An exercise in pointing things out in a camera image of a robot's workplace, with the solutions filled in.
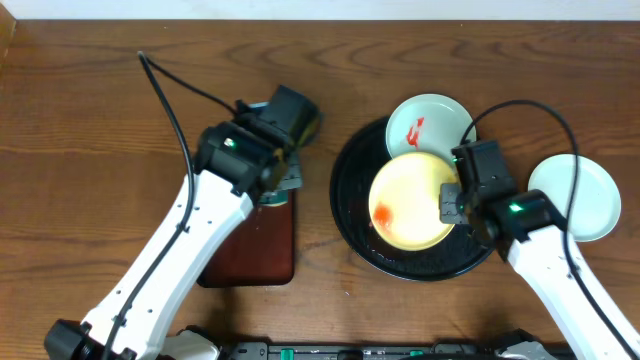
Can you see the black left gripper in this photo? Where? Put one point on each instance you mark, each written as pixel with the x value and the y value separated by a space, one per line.
pixel 288 179

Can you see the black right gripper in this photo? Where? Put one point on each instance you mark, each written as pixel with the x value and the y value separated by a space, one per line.
pixel 449 211

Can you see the green sponge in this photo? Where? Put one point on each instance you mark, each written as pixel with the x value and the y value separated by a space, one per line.
pixel 274 199

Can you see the yellow plate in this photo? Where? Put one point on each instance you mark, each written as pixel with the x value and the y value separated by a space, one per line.
pixel 404 201

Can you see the mint plate with red streak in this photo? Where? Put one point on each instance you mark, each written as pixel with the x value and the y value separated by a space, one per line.
pixel 429 123

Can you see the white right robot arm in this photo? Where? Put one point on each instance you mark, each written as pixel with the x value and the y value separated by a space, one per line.
pixel 531 236

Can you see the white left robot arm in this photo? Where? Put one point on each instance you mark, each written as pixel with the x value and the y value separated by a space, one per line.
pixel 132 321

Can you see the rectangular dark red tray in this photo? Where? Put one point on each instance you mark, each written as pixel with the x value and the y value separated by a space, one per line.
pixel 259 252

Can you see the round black tray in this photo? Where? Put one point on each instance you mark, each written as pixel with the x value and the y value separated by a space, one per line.
pixel 352 176

